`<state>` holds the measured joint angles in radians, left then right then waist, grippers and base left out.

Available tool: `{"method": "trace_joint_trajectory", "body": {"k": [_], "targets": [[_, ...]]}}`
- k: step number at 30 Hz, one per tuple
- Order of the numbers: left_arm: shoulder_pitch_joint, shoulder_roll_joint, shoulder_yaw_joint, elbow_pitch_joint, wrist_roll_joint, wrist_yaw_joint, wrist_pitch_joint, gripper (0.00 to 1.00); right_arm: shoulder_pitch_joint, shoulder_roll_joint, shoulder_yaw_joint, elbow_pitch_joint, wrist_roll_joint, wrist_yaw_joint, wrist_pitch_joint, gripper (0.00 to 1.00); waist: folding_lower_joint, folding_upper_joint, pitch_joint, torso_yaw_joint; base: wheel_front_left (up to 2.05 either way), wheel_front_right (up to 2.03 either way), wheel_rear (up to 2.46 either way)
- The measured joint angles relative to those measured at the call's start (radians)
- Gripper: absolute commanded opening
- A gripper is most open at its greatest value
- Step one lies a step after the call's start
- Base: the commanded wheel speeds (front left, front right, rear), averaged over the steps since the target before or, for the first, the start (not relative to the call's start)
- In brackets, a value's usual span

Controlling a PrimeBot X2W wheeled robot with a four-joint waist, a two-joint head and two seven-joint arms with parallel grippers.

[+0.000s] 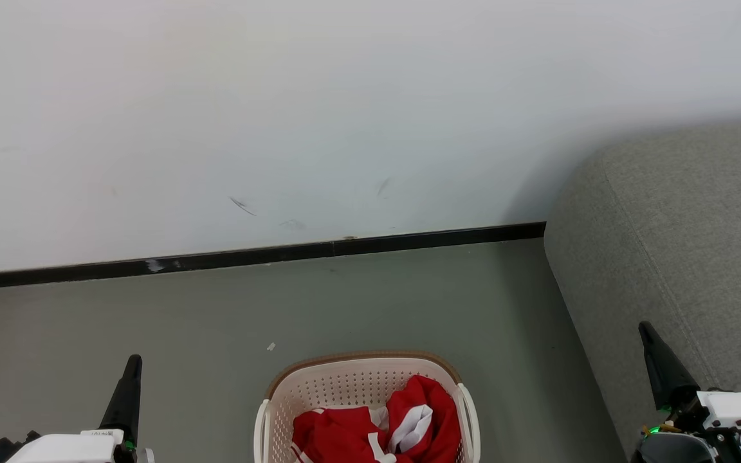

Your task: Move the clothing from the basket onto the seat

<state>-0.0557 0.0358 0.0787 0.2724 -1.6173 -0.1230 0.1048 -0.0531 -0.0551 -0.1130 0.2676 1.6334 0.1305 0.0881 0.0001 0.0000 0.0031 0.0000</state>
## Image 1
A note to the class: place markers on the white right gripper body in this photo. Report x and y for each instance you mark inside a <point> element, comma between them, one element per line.
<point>740,411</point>

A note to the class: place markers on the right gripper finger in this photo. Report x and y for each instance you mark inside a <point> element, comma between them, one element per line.
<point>666,373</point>

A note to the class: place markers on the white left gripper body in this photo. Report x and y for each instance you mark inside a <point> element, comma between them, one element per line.
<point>68,450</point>

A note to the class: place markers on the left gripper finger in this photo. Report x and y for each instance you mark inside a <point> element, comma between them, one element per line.
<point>127,399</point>

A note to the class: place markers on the red garment with white panel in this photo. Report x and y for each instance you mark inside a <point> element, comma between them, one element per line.
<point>438,411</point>

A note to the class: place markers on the grey fabric sofa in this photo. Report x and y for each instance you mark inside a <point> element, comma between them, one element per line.
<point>679,244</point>

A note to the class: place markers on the cream perforated laundry basket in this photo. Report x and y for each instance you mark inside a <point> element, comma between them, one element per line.
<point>345,386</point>

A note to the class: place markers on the black left wrist camera unit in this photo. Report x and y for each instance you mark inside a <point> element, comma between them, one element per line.
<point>4,451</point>

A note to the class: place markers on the black wall baseboard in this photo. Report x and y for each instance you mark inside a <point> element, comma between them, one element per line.
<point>216,258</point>

